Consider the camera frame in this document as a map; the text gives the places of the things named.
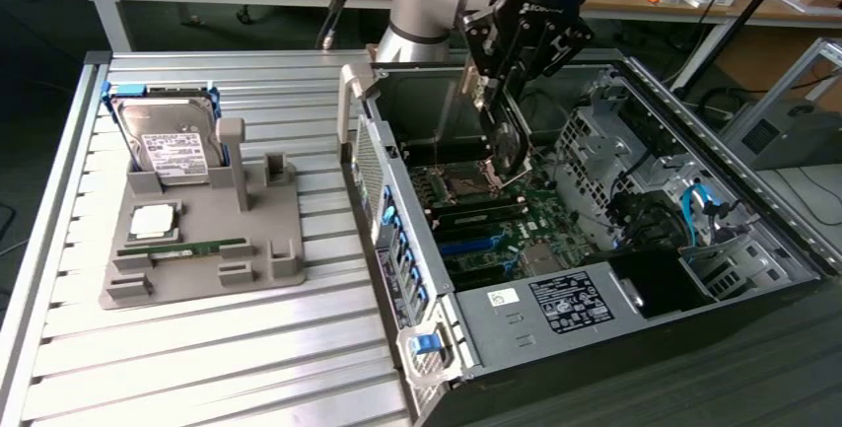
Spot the graphics card with metal bracket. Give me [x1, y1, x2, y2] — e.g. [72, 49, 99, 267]
[459, 64, 535, 184]

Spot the silver drive cage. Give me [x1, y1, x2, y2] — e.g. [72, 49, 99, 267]
[555, 101, 666, 211]

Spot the metal socket cover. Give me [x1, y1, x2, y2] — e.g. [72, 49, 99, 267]
[485, 158, 535, 186]

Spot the black slanted stand pole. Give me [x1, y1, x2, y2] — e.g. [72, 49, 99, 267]
[670, 0, 805, 98]

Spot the CPU socket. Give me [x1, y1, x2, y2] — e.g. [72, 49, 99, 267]
[446, 165, 495, 199]

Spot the open PC case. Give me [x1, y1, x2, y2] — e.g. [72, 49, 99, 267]
[335, 48, 832, 427]

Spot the black RAM stick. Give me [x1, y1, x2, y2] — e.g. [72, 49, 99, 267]
[430, 202, 525, 230]

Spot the green motherboard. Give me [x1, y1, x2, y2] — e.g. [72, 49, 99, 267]
[407, 143, 605, 290]

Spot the grey computer tower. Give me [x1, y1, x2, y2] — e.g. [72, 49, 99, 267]
[719, 101, 842, 172]

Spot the blue expansion slot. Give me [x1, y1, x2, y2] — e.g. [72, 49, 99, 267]
[438, 235, 501, 257]

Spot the silver chipset heatsink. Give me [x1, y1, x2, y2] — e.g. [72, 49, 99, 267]
[523, 244, 565, 273]

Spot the silver hard disk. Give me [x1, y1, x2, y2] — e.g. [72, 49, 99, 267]
[111, 96, 219, 187]

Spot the silver disk bay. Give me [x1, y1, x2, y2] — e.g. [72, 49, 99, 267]
[677, 237, 801, 303]

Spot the blue disk caddy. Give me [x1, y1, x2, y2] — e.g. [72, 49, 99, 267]
[102, 81, 230, 175]

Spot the grey power supply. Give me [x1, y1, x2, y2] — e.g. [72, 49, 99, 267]
[453, 261, 650, 369]

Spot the green RAM stick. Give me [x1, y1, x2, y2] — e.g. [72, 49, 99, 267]
[147, 241, 243, 256]

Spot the grey parts rack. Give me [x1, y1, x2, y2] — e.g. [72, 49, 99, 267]
[98, 117, 310, 311]

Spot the silver CPU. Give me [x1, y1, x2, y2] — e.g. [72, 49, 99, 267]
[130, 204, 180, 240]

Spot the hanging cable with plug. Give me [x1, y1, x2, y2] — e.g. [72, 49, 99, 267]
[318, 0, 370, 49]

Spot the black wire bundle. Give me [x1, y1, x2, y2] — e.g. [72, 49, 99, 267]
[603, 188, 690, 253]

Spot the blue disk wire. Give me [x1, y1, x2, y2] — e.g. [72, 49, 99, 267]
[679, 180, 723, 250]

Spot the aluminium profile frame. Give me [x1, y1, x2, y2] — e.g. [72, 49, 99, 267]
[719, 36, 842, 142]

